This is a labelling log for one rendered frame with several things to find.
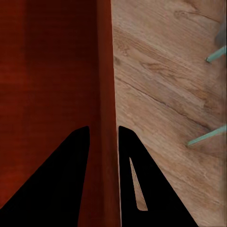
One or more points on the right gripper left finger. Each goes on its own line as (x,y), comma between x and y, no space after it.
(51,197)

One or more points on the storage box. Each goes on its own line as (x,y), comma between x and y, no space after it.
(56,76)

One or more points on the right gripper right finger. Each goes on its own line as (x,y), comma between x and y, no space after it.
(165,209)

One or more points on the standing mirror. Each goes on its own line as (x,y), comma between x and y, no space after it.
(215,142)

